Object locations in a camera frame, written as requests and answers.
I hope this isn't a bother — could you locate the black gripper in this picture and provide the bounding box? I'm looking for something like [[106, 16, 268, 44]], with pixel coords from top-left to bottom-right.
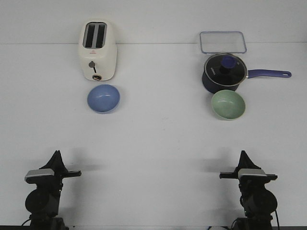
[[219, 150, 278, 189], [38, 150, 82, 189]]

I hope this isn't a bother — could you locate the green bowl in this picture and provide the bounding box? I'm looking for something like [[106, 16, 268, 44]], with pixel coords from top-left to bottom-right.
[[211, 90, 246, 120]]

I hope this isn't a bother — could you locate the blue bowl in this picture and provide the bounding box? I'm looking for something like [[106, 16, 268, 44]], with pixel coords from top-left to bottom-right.
[[87, 84, 120, 114]]

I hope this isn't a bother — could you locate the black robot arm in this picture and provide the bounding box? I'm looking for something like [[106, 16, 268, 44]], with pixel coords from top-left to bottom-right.
[[24, 150, 82, 230], [219, 150, 278, 230]]

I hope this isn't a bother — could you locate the dark blue saucepan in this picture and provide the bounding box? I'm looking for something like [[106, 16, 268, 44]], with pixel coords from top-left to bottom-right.
[[202, 68, 292, 93]]

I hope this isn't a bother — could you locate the glass pot lid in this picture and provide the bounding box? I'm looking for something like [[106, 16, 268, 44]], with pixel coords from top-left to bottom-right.
[[204, 53, 247, 86]]

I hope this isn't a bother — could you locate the white two-slot toaster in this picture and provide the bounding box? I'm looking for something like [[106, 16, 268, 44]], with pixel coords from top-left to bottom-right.
[[78, 19, 118, 81]]

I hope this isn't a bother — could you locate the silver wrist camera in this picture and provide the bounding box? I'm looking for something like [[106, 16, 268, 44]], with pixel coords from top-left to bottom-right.
[[238, 169, 267, 179], [24, 169, 55, 184]]

